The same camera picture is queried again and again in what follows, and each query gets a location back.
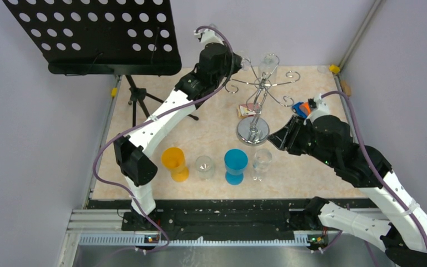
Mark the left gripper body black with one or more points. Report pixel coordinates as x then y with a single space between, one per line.
232 67

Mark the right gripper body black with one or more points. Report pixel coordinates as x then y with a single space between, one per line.
302 139

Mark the clear wine glass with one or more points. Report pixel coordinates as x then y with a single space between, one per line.
268 68
204 167
261 164
245 63

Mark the blue wine glass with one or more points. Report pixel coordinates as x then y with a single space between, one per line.
235 161

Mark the clear wine glass front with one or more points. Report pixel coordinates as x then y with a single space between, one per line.
204 167

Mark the orange wine glass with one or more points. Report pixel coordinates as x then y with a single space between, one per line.
173 159

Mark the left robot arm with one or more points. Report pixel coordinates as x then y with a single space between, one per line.
134 149

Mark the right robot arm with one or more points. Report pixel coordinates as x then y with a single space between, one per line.
402 236

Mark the blue and orange toy car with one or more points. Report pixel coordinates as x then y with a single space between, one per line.
302 109

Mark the small red white box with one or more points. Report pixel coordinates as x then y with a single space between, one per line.
248 110

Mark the small wooden block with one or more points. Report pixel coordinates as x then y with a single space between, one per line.
346 88

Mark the yellow corner clip right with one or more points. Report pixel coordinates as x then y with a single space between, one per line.
335 69

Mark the yellow clip left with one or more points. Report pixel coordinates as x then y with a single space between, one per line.
114 92

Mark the aluminium corner profile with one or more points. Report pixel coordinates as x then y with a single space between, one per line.
368 19

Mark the black perforated music stand desk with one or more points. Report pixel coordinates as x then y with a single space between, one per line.
80 38

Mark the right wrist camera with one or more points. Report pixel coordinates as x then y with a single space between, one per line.
318 108

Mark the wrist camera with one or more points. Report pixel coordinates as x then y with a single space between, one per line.
207 35
318 108

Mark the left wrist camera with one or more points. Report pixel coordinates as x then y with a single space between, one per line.
207 35

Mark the chrome wire wine glass rack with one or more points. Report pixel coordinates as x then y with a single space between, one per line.
253 130

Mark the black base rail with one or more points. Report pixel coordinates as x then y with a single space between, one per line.
217 220

